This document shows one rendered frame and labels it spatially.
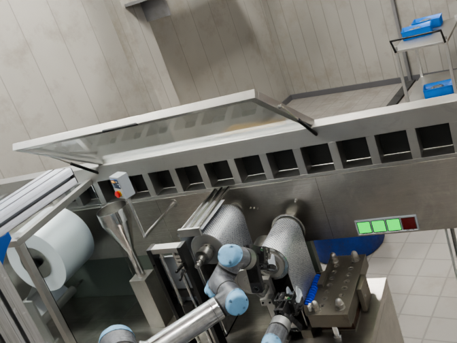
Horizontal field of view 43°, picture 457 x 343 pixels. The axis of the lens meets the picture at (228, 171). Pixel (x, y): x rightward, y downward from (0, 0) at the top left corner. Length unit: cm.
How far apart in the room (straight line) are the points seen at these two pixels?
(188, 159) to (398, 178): 90
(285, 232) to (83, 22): 412
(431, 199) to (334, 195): 38
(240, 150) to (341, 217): 51
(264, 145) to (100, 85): 379
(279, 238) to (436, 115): 75
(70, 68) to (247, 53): 307
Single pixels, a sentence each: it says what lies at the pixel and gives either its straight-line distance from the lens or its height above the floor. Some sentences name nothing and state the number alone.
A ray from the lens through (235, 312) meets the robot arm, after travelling 186.
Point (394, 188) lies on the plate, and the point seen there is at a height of 135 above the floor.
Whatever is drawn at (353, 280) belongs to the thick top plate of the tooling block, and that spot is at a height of 103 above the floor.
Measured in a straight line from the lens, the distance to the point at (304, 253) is 246.
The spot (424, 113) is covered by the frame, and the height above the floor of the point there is 163.
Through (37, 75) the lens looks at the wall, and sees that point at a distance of 558.
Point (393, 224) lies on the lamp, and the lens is 245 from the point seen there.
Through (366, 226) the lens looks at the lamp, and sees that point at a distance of 247.
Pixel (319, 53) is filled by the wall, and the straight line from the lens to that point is 854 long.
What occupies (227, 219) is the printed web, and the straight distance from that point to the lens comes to 243.
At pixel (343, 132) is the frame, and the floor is 161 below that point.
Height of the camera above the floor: 240
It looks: 20 degrees down
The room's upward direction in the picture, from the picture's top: 20 degrees counter-clockwise
